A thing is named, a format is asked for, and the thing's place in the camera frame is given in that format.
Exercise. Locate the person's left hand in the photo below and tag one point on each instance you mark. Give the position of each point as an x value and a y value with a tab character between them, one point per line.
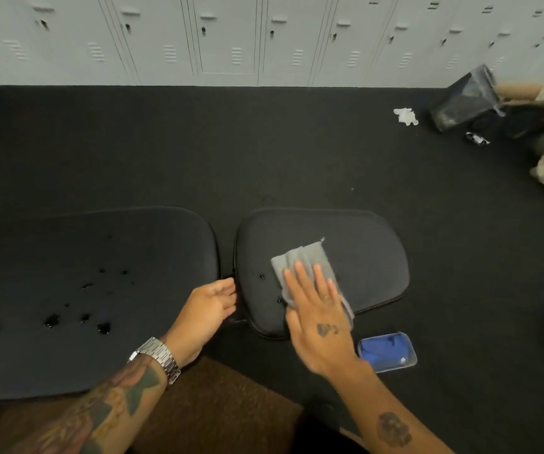
203	309

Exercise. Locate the person's brown trousers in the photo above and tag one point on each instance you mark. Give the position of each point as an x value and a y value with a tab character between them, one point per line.
205	411

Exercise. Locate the person's right thumb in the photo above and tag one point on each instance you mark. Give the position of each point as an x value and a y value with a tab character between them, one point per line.
293	328

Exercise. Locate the large black seat cushion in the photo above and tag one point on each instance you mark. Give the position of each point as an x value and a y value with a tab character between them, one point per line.
78	297

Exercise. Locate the person's left forearm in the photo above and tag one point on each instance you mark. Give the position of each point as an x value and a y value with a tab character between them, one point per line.
106	406

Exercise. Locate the silver metal wristwatch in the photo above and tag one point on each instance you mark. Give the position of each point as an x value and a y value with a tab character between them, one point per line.
158	356

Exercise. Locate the person's left fingers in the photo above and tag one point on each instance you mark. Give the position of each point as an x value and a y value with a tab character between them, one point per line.
222	295

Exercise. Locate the person's right forearm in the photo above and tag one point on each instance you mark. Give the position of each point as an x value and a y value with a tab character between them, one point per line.
385	416

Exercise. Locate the person's right middle finger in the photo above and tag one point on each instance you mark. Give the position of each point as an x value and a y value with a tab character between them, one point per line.
307	281

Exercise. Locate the crumpled white tissue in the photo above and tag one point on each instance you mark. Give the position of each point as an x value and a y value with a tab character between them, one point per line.
405	116

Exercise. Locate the small black and white object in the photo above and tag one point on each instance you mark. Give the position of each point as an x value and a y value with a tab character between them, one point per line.
477	138

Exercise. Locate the row of white metal lockers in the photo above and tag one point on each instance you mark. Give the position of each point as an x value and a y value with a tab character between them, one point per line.
262	37

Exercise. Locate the small black seat cushion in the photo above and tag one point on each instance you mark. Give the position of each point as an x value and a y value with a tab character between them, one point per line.
347	260

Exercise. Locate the clear tray with blue cloth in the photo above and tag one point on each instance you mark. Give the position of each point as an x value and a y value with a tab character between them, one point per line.
386	352

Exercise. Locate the person's right hand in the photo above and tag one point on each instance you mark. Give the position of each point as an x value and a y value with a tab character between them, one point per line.
321	326

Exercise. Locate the grey microfibre cloth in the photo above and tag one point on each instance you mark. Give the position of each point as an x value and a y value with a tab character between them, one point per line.
307	267

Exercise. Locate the dark plastic bag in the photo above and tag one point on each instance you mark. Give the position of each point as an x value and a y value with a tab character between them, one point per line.
466	96

